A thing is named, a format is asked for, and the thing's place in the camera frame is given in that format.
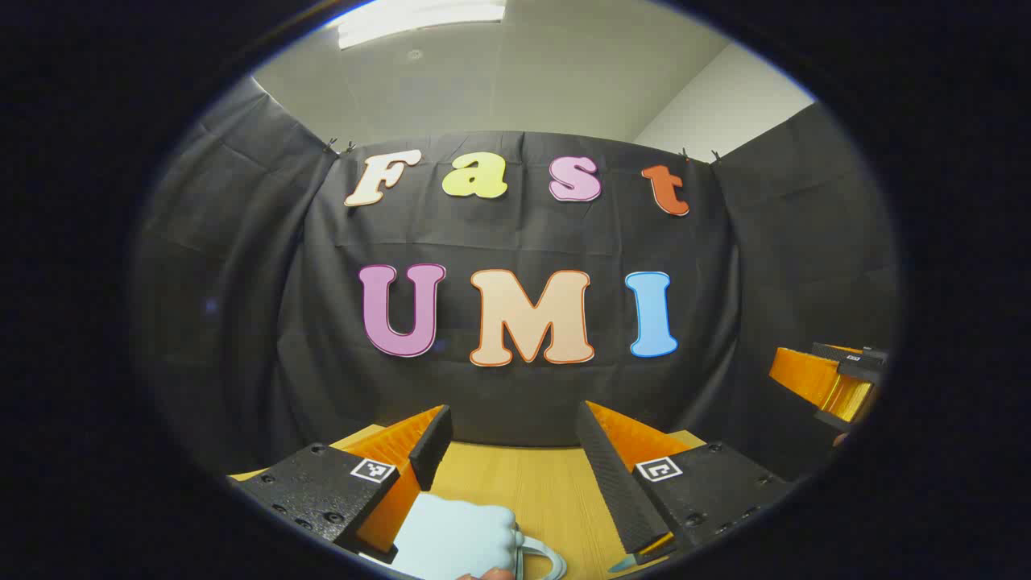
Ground ceiling light panel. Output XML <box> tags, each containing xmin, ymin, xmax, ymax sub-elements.
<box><xmin>334</xmin><ymin>0</ymin><xmax>508</xmax><ymax>49</ymax></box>

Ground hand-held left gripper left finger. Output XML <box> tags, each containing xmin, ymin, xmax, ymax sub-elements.
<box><xmin>230</xmin><ymin>405</ymin><xmax>453</xmax><ymax>565</ymax></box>

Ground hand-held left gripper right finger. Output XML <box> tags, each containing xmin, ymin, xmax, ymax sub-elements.
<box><xmin>577</xmin><ymin>400</ymin><xmax>794</xmax><ymax>558</ymax></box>

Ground light blue suitcase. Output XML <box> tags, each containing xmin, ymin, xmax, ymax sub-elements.
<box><xmin>358</xmin><ymin>491</ymin><xmax>567</xmax><ymax>580</ymax></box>

